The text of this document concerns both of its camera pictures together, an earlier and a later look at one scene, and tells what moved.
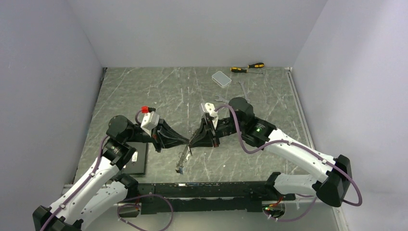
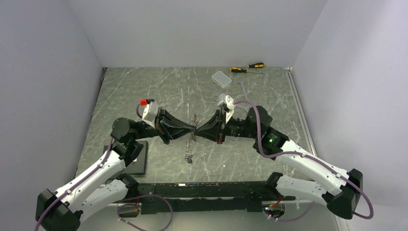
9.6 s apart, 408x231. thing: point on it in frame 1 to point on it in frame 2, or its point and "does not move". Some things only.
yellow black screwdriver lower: x=237 y=70 does not move
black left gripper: x=163 y=130 to x=164 y=118
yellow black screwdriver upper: x=257 y=65 does not move
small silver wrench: x=248 y=100 does not move
